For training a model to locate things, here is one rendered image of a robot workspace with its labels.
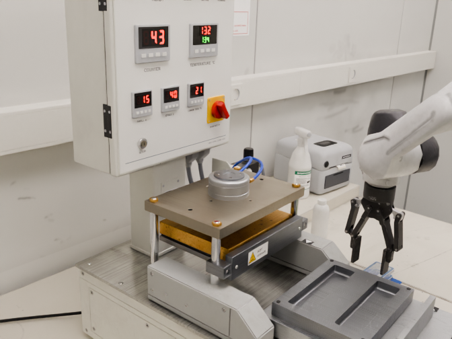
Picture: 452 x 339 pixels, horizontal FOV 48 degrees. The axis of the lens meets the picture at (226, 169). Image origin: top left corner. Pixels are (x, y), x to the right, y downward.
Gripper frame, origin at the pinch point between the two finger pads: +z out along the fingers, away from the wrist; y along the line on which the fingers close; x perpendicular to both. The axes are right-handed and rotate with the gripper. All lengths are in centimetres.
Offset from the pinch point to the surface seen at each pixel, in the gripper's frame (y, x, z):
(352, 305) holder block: 18.5, -43.1, -15.0
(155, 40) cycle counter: -21, -52, -55
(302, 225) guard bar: -0.4, -31.5, -19.0
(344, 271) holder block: 11.2, -33.7, -14.3
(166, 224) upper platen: -15, -55, -22
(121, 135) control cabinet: -21, -60, -39
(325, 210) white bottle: -22.3, 13.2, -2.1
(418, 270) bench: 5.3, 20.5, 9.9
